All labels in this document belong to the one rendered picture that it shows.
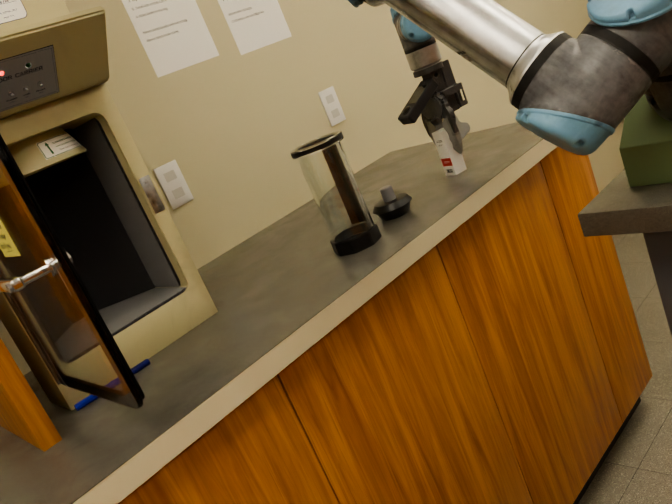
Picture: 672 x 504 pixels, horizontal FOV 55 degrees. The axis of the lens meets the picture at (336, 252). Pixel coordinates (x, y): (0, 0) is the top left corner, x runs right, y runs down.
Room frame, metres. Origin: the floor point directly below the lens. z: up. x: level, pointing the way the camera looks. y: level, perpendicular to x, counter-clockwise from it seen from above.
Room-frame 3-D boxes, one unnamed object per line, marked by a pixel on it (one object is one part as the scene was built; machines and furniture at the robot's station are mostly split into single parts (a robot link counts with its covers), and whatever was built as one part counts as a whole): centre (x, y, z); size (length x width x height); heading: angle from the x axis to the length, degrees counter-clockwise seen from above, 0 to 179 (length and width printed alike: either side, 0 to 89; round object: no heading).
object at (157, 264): (1.21, 0.46, 1.19); 0.26 x 0.24 x 0.35; 129
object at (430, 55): (1.51, -0.36, 1.22); 0.08 x 0.08 x 0.05
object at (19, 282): (0.81, 0.38, 1.20); 0.10 x 0.05 x 0.03; 38
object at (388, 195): (1.36, -0.15, 0.97); 0.09 x 0.09 x 0.07
